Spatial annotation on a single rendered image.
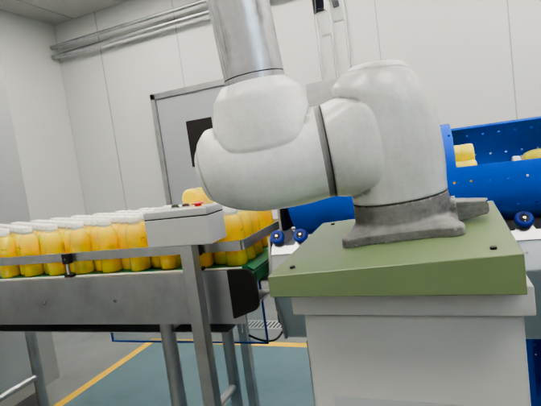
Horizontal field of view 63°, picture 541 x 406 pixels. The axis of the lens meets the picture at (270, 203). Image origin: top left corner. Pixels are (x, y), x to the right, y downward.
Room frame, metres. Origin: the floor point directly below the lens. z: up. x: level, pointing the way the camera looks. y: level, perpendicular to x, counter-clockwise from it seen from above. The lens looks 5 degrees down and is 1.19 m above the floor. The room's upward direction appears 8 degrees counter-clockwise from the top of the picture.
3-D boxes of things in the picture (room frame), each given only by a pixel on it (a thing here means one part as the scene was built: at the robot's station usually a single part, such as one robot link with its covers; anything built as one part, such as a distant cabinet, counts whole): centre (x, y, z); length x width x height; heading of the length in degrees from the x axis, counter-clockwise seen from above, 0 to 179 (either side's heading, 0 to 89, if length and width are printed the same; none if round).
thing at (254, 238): (1.46, 0.03, 0.96); 0.40 x 0.01 x 0.03; 160
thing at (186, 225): (1.23, 0.25, 1.05); 0.20 x 0.10 x 0.10; 70
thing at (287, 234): (1.44, -0.05, 0.99); 0.10 x 0.02 x 0.12; 160
